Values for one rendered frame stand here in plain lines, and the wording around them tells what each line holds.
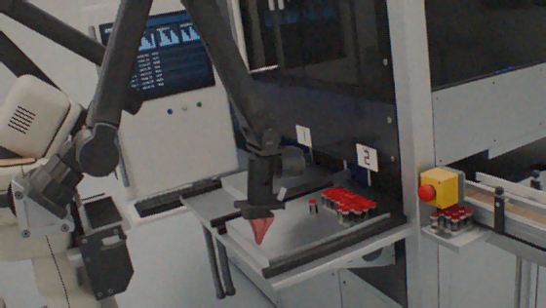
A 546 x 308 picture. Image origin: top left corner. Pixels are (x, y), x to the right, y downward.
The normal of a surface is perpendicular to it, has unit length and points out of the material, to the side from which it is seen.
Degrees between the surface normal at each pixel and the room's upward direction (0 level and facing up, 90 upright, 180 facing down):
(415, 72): 90
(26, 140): 90
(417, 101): 90
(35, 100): 90
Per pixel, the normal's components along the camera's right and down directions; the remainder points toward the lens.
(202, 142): 0.43, 0.22
